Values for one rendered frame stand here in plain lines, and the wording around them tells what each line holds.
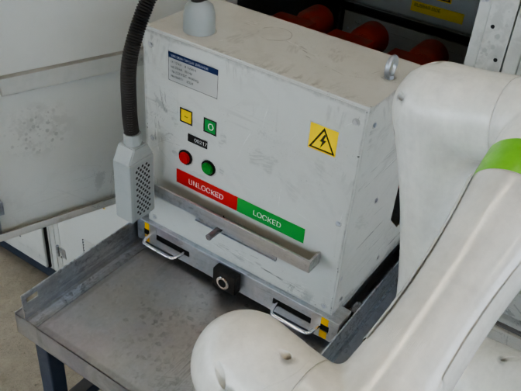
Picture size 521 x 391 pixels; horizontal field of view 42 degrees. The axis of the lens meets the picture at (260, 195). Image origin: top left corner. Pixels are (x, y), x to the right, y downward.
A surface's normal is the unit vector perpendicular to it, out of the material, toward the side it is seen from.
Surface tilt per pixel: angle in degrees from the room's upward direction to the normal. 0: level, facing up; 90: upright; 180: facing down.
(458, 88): 41
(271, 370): 24
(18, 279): 0
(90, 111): 90
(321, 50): 0
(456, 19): 90
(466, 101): 54
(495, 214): 28
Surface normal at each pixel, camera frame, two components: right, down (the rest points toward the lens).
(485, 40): -0.57, 0.45
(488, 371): -0.52, -0.49
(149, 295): 0.07, -0.81
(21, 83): 0.59, 0.51
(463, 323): 0.34, -0.21
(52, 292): 0.82, 0.38
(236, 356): -0.21, -0.39
